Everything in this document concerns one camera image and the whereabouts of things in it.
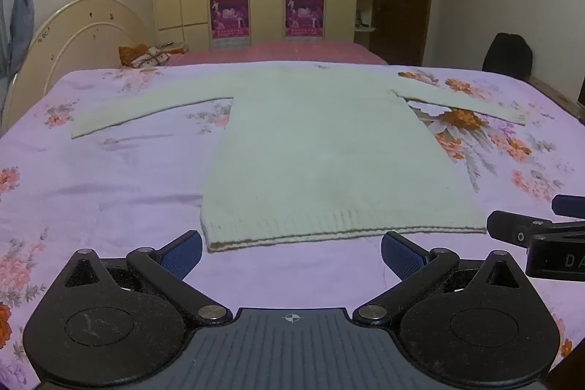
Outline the white knitted sweater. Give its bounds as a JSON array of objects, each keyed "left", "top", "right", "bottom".
[{"left": 71, "top": 65, "right": 527, "bottom": 254}]

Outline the pink checked bedspread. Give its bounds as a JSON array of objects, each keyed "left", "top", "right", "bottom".
[{"left": 162, "top": 40, "right": 390, "bottom": 67}]

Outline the brown wooden furniture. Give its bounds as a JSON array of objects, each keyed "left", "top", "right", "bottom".
[{"left": 525, "top": 75, "right": 585, "bottom": 121}]

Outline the cream curved headboard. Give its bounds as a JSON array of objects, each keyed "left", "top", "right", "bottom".
[{"left": 0, "top": 0, "right": 152, "bottom": 136}]

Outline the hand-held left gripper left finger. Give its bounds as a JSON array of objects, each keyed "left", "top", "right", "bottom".
[{"left": 59, "top": 230, "right": 233, "bottom": 327}]

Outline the pink wall poster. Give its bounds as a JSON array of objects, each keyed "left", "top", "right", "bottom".
[
  {"left": 284, "top": 0, "right": 325, "bottom": 42},
  {"left": 209, "top": 0, "right": 250, "bottom": 51}
]

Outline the orange cloth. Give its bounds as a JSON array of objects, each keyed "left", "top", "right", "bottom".
[{"left": 118, "top": 45, "right": 152, "bottom": 69}]

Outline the purple floral bed sheet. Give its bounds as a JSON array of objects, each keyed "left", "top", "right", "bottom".
[{"left": 0, "top": 61, "right": 585, "bottom": 390}]

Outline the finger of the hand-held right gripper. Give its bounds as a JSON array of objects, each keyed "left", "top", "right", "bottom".
[
  {"left": 486, "top": 210, "right": 585, "bottom": 246},
  {"left": 551, "top": 194, "right": 585, "bottom": 220}
]

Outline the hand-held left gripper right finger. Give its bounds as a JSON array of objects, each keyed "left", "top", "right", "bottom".
[{"left": 354, "top": 231, "right": 527, "bottom": 327}]

